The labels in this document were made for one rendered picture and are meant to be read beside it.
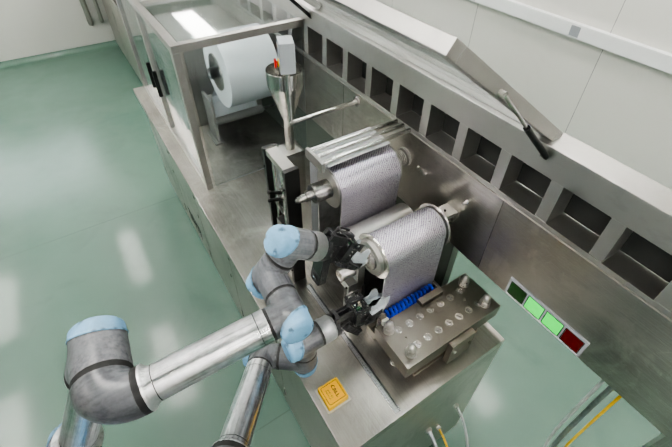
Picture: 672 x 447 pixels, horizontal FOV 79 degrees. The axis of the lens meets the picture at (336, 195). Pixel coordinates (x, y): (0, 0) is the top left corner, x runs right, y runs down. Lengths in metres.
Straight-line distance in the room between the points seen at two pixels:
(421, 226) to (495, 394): 1.44
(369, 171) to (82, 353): 0.88
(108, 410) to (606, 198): 1.09
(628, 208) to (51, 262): 3.19
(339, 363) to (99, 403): 0.75
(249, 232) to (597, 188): 1.29
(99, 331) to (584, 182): 1.10
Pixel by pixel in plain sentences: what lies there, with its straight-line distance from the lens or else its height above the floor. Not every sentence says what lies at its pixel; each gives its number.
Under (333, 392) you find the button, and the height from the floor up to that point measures 0.92.
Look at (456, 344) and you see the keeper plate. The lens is 1.40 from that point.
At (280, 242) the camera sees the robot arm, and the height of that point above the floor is 1.52.
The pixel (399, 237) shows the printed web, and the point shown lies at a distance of 1.23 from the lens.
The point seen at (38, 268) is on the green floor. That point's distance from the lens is 3.39.
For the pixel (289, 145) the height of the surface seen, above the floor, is 1.20.
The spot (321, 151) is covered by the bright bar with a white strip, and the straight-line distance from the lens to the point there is 1.31.
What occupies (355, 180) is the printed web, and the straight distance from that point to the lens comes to 1.29.
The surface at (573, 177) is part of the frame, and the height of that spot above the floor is 1.61.
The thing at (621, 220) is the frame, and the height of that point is 1.58.
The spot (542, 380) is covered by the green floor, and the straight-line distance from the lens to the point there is 2.66.
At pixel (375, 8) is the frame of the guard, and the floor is 1.97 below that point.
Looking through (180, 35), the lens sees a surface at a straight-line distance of 1.82.
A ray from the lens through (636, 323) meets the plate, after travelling 1.19.
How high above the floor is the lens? 2.21
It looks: 42 degrees down
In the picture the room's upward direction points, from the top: 1 degrees clockwise
